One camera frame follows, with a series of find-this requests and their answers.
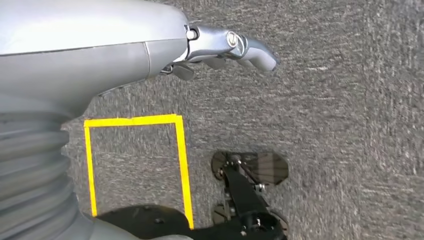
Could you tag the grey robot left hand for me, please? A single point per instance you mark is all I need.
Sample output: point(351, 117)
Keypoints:
point(82, 49)

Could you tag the yellow floor tape square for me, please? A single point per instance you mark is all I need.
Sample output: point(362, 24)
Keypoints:
point(132, 121)

